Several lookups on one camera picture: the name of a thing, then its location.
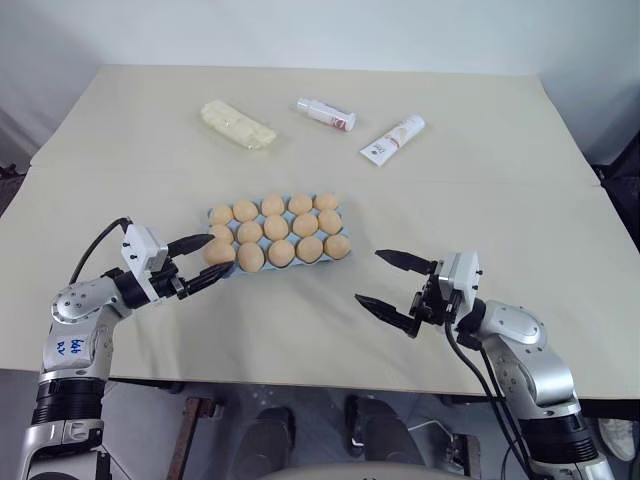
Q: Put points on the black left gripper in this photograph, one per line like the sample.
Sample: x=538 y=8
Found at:
x=167 y=285

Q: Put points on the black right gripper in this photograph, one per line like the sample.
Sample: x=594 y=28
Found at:
x=432 y=302

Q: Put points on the brown egg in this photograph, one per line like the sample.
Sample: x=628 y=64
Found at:
x=276 y=226
x=281 y=252
x=330 y=221
x=221 y=232
x=218 y=251
x=300 y=203
x=309 y=249
x=337 y=246
x=221 y=215
x=305 y=224
x=250 y=232
x=273 y=204
x=250 y=256
x=325 y=202
x=245 y=210

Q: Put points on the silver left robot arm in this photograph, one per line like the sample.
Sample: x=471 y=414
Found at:
x=75 y=305

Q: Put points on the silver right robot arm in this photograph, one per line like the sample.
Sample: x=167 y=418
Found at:
x=520 y=325

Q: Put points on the light blue egg tray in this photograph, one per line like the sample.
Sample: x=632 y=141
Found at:
x=292 y=263

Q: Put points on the pale yellow wrapped bread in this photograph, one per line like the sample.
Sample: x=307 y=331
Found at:
x=237 y=125

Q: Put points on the white cosmetic tube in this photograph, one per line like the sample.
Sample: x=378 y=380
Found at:
x=392 y=140

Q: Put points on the dark rounded shape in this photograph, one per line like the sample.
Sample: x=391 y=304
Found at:
x=267 y=440
x=382 y=435

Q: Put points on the white plastic bottle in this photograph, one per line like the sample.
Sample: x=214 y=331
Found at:
x=325 y=114

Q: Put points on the dark clamp at table edge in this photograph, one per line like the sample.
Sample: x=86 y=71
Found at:
x=9 y=170

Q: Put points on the black equipment beside table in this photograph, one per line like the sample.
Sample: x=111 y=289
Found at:
x=620 y=185

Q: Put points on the white shoe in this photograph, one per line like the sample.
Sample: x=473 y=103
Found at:
x=617 y=437

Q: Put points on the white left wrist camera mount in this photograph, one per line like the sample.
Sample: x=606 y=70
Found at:
x=142 y=250

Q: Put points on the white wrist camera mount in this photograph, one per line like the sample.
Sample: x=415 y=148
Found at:
x=142 y=250
x=462 y=280

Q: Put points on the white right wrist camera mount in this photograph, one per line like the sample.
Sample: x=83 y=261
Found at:
x=462 y=280

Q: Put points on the rusty metal bracket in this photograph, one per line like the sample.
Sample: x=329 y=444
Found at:
x=192 y=435

